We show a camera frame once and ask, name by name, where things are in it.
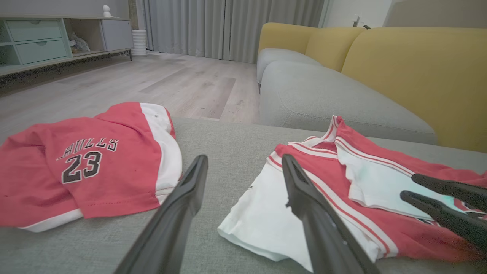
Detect plush toy in cabinet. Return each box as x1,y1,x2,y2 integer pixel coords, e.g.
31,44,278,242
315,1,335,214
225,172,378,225
68,31,91,54

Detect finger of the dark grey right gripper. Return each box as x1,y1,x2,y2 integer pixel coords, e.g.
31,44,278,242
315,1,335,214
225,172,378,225
400,190,487,252
412,173,487,213

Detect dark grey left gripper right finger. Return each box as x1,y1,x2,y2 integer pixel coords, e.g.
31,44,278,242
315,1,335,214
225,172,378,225
282,154,381,274

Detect red white striped jersey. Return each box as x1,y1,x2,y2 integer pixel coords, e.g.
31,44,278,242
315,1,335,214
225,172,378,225
218,115,487,272

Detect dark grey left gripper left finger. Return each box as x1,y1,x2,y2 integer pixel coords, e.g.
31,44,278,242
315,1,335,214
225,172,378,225
114,154,209,274

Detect pale green TV cabinet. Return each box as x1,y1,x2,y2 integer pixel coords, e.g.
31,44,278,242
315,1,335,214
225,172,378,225
0,14,134,76

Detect grey pleated curtain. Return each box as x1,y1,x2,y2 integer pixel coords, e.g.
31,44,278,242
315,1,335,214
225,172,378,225
136,0,326,64

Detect red Bulls 23 shorts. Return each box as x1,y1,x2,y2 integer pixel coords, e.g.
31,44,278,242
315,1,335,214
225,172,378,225
0,102,183,233

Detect yellow and grey sofa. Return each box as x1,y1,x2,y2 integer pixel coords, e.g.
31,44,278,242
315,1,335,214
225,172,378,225
257,22,487,153

